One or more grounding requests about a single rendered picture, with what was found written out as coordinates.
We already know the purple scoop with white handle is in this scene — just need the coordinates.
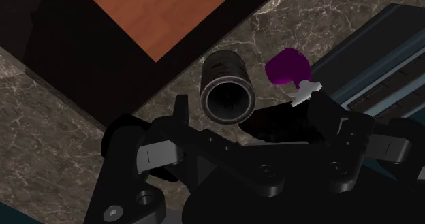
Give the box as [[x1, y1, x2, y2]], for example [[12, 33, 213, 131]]
[[264, 47, 324, 108]]

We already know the dark grey appliance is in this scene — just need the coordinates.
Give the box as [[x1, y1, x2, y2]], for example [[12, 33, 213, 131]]
[[310, 3, 425, 125]]

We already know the black cylindrical cup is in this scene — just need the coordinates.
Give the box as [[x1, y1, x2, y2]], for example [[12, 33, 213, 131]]
[[199, 50, 257, 125]]

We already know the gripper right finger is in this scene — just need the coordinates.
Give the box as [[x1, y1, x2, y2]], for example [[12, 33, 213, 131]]
[[306, 91, 425, 193]]

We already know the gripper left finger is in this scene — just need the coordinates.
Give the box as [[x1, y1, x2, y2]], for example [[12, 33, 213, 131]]
[[82, 95, 285, 224]]

